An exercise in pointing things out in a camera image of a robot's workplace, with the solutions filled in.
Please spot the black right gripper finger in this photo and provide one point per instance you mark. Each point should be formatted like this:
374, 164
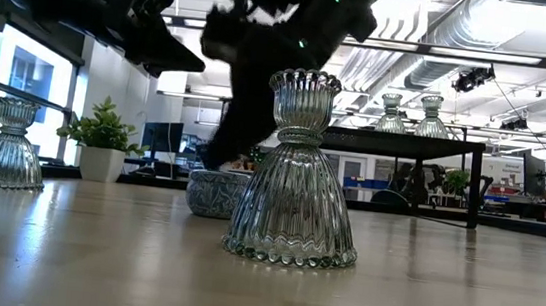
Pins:
247, 110

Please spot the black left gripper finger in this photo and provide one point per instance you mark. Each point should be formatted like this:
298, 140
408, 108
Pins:
167, 55

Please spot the blue patterned ceramic bowl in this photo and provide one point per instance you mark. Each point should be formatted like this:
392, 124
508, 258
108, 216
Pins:
211, 194

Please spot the ribbed glass candlestick holder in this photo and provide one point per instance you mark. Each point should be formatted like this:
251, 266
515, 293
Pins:
390, 121
431, 125
293, 200
6, 157

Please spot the black computer monitor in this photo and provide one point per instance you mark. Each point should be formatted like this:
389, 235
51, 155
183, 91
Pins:
161, 137

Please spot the green plant in white pot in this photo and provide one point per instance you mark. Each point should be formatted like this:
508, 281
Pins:
101, 161

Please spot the black table in background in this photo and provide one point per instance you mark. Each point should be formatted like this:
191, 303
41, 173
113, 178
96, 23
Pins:
404, 145

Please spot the green background plant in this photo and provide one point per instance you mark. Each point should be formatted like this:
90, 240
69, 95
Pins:
457, 183

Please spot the black overhead crossbar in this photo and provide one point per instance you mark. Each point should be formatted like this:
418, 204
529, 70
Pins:
545, 62

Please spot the black aluminium table frame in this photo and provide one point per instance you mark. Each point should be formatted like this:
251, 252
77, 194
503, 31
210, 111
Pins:
149, 181

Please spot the black overhead camera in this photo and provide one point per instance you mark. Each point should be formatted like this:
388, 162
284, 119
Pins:
471, 80

